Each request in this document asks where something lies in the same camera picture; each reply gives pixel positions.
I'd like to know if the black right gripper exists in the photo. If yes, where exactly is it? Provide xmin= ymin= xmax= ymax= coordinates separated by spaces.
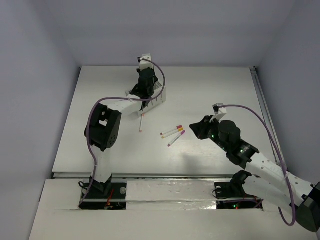
xmin=189 ymin=114 xmax=230 ymax=152

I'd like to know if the magenta capped white marker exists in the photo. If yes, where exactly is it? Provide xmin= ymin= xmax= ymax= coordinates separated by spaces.
xmin=167 ymin=130 xmax=186 ymax=147

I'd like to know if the yellow capped white marker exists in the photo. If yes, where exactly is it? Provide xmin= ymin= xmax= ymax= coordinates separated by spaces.
xmin=161 ymin=128 xmax=184 ymax=139

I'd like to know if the peach capped white marker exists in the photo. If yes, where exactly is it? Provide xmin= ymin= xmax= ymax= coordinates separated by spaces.
xmin=139 ymin=113 xmax=145 ymax=133

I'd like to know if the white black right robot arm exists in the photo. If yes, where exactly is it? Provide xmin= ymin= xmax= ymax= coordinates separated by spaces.
xmin=189 ymin=115 xmax=320 ymax=233

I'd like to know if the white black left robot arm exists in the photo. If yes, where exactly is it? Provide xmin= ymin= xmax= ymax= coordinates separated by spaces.
xmin=79 ymin=64 xmax=165 ymax=199

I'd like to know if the white slotted stationery organizer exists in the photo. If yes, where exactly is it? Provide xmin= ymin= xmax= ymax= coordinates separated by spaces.
xmin=137 ymin=81 xmax=166 ymax=117

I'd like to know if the pink capped white marker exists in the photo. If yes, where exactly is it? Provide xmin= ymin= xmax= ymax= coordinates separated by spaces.
xmin=160 ymin=125 xmax=182 ymax=136

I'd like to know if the white foam front board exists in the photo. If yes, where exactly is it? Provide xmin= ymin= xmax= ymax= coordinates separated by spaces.
xmin=30 ymin=179 xmax=317 ymax=240

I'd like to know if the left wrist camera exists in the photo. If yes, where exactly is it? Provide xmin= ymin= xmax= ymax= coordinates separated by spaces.
xmin=137 ymin=53 xmax=154 ymax=71

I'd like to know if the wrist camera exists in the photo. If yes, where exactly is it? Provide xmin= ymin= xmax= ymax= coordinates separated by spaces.
xmin=137 ymin=53 xmax=154 ymax=71
xmin=210 ymin=103 xmax=227 ymax=122

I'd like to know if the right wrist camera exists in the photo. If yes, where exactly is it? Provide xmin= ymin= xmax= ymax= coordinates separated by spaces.
xmin=210 ymin=103 xmax=227 ymax=122

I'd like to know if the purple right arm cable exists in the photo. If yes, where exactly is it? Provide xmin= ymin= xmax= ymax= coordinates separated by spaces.
xmin=217 ymin=104 xmax=298 ymax=227

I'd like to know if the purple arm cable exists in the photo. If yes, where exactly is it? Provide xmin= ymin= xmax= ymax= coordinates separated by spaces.
xmin=217 ymin=104 xmax=298 ymax=227
xmin=79 ymin=58 xmax=167 ymax=208

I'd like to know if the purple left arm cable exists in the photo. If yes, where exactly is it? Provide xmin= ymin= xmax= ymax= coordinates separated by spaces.
xmin=79 ymin=58 xmax=167 ymax=208

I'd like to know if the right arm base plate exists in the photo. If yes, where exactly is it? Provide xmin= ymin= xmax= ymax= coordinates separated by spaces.
xmin=213 ymin=182 xmax=246 ymax=200

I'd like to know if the aluminium side rail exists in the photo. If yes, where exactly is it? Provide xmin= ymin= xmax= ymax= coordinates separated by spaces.
xmin=249 ymin=66 xmax=288 ymax=170

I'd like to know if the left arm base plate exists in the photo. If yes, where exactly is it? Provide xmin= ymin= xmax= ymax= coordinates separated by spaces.
xmin=79 ymin=182 xmax=127 ymax=210

